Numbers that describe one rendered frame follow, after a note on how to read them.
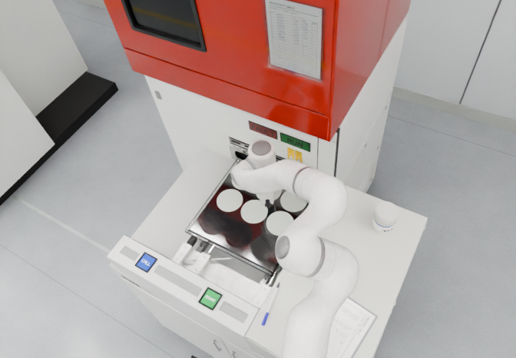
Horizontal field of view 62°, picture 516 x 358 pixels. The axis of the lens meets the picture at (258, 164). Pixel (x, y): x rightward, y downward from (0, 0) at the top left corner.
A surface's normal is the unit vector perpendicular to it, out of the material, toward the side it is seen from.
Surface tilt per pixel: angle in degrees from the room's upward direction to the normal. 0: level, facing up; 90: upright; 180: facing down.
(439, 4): 90
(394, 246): 0
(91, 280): 0
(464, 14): 90
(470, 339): 0
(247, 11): 90
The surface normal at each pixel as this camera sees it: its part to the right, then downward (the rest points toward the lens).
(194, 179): -0.09, -0.60
